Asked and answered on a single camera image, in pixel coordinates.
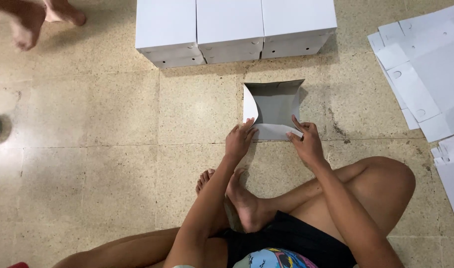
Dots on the person's right hand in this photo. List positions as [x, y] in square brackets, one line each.
[308, 147]

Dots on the black shorts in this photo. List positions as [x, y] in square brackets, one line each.
[286, 238]

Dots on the person's right leg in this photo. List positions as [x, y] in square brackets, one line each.
[379, 190]

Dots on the half-folded white cardboard box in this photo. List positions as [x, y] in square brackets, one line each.
[277, 108]

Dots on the white closed cardboard box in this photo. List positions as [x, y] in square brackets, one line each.
[296, 20]
[165, 26]
[230, 22]

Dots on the person's left leg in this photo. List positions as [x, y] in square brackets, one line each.
[130, 249]

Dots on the person's right foot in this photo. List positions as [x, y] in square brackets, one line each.
[249, 204]

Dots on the colourful printed shirt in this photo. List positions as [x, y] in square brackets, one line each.
[273, 259]

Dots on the large heap of flat cardboard sheets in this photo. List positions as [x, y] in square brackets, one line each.
[431, 70]

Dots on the person's left hand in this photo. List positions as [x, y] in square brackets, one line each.
[237, 143]

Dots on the person's leg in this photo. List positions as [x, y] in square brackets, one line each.
[379, 190]
[130, 249]

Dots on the person's left foot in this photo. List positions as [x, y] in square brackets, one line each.
[204, 180]

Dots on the red object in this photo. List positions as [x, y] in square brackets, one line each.
[18, 265]

